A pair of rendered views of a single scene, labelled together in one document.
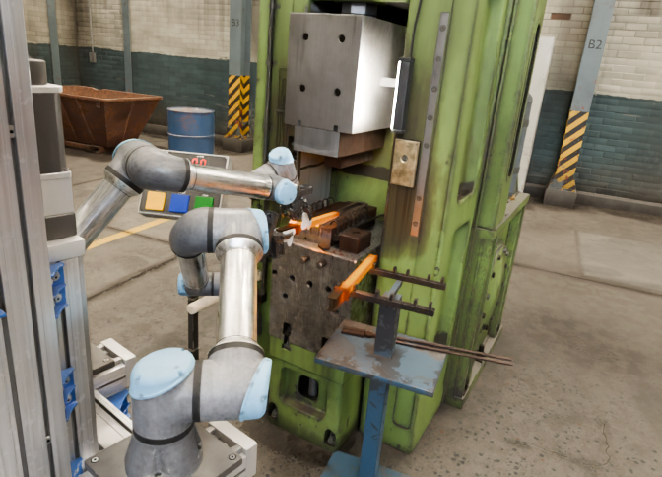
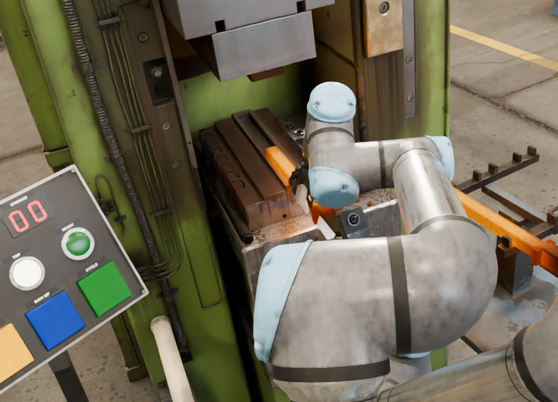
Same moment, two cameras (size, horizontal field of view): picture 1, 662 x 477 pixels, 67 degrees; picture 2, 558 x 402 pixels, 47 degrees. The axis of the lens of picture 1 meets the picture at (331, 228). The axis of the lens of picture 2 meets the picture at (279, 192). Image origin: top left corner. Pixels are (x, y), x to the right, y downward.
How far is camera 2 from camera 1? 141 cm
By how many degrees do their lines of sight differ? 42
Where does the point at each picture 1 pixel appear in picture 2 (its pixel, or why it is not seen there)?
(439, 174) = (431, 10)
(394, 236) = (383, 131)
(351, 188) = (198, 100)
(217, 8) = not seen: outside the picture
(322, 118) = not seen: outside the picture
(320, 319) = not seen: hidden behind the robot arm
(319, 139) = (273, 39)
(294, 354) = not seen: hidden behind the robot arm
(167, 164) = (486, 253)
